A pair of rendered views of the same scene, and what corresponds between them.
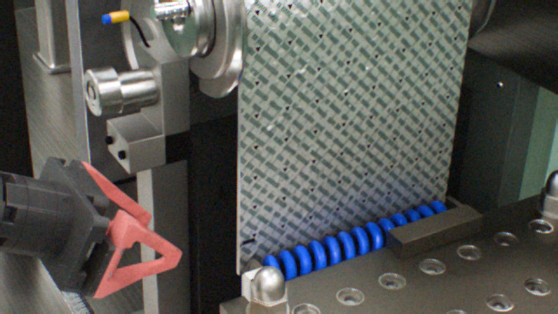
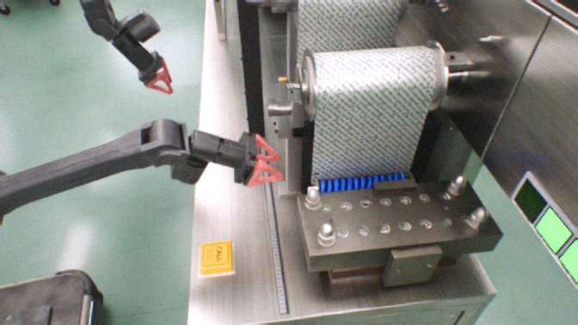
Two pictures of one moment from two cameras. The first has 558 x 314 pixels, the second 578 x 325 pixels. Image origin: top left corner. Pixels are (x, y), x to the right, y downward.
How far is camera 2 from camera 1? 24 cm
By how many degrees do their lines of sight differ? 24
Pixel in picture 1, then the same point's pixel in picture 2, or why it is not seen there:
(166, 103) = (294, 116)
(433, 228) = (392, 186)
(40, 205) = (230, 152)
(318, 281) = (337, 195)
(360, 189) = (367, 162)
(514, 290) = (415, 222)
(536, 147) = not seen: hidden behind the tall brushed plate
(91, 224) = (245, 163)
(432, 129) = (404, 145)
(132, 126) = (283, 120)
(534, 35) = (465, 113)
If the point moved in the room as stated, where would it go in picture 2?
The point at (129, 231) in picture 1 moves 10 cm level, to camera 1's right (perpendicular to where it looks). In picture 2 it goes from (259, 168) to (305, 183)
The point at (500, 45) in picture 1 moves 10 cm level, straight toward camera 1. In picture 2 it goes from (453, 113) to (435, 134)
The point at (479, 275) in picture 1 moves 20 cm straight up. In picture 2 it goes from (403, 211) to (427, 140)
